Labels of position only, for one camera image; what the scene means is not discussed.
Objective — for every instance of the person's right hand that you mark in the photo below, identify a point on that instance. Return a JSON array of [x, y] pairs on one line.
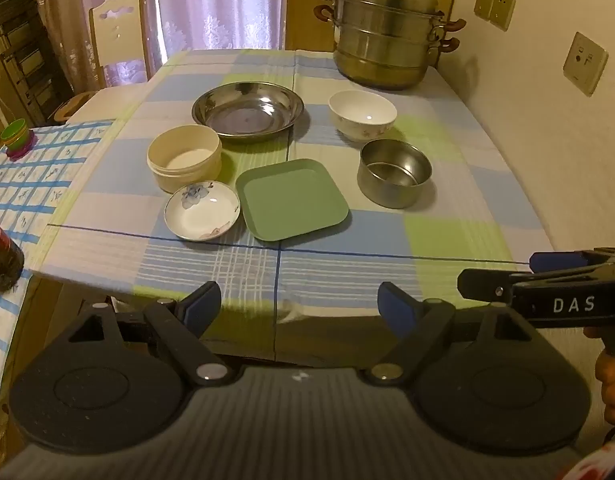
[[607, 380]]

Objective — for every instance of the large wall socket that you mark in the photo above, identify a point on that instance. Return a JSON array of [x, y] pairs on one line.
[[585, 64]]

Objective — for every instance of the steel steamer pot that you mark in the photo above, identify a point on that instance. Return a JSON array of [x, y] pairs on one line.
[[382, 45]]

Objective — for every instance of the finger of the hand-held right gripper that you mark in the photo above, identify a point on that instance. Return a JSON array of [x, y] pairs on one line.
[[487, 284], [552, 261]]

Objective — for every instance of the black folding rack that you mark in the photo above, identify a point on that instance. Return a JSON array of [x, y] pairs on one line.
[[22, 50]]

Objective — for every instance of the dark red can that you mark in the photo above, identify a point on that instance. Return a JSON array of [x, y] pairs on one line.
[[2, 255]]

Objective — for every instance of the small wall switch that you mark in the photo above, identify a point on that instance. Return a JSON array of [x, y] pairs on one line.
[[502, 10], [483, 2]]

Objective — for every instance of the blue grid cloth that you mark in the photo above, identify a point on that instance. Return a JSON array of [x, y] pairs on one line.
[[32, 180]]

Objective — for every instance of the checked tablecloth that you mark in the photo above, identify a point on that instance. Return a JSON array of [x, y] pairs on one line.
[[337, 270]]

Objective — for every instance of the small steel bowl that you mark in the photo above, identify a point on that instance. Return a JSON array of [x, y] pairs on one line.
[[392, 185]]

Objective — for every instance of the stacked colourful plastic cups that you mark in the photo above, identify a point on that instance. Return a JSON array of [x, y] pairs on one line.
[[17, 140]]

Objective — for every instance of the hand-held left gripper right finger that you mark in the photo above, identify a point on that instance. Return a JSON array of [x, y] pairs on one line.
[[393, 304]]

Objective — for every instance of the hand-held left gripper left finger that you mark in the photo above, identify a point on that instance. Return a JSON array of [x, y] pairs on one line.
[[203, 302]]

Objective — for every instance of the purple lace curtain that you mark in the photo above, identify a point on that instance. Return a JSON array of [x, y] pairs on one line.
[[212, 5]]

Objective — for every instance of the white floral ceramic bowl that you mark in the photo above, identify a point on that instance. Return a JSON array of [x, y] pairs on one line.
[[362, 115]]

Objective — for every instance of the green square plate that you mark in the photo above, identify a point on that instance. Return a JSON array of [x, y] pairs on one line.
[[292, 200]]

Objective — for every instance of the small floral saucer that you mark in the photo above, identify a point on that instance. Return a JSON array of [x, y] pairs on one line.
[[197, 215]]

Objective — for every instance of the cream wooden chair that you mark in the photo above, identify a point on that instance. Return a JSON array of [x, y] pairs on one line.
[[117, 40]]

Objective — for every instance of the large steel plate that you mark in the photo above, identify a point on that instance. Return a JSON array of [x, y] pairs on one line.
[[247, 110]]

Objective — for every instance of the cream plastic bowl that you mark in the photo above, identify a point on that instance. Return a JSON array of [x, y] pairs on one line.
[[182, 175]]

